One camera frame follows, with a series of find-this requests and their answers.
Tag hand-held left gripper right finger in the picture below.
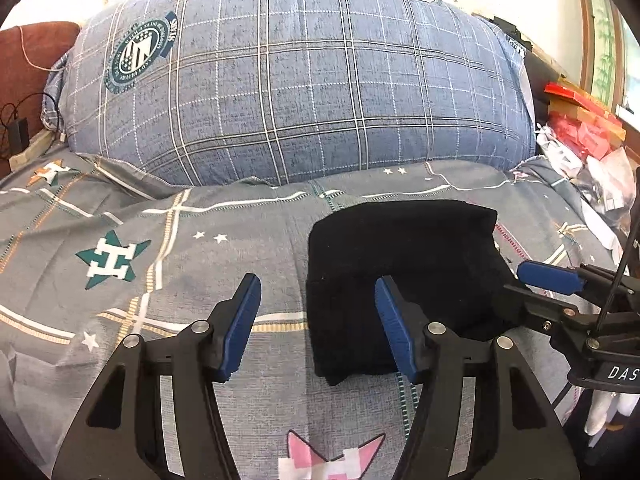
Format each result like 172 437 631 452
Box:
374 275 581 480

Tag blue plaid pillow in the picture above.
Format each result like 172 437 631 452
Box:
42 0 537 187

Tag black pants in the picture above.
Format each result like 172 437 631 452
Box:
306 200 523 387

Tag wooden window frame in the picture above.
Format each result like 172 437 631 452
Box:
572 0 640 128

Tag grey printed bed sheet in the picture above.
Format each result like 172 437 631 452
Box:
0 152 621 480

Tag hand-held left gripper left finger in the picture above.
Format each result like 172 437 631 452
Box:
51 273 263 480

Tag red flat box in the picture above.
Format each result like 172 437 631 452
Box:
544 81 627 113

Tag brown headboard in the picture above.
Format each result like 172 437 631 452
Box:
0 22 82 177

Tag pile of red packets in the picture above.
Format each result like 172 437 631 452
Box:
547 110 615 161

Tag clear plastic bags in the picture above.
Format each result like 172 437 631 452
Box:
536 125 640 252

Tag black charger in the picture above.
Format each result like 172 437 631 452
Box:
6 119 30 154

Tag thin orange cable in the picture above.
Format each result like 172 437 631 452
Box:
14 25 57 72

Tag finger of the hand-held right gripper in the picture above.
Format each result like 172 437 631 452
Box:
516 260 640 312
502 284 602 337

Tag wooden bed frame edge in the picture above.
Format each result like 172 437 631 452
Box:
10 130 65 172

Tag black charger cable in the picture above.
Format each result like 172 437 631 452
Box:
0 91 65 135

